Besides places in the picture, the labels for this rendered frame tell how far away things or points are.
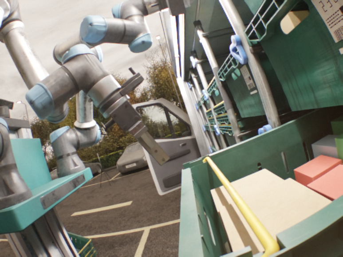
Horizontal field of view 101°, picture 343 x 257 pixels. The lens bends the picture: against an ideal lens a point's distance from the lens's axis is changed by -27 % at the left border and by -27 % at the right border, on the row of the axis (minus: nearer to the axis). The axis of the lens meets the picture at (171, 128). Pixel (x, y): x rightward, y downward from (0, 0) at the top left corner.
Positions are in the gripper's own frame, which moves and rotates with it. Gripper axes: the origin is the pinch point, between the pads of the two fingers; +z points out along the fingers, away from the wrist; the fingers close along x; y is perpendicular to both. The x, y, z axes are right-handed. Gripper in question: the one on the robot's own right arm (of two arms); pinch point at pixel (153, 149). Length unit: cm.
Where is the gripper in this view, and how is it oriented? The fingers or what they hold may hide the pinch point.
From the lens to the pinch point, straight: 47.8
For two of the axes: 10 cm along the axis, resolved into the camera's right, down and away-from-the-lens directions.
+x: 2.8, 0.4, -9.6
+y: -7.4, 6.5, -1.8
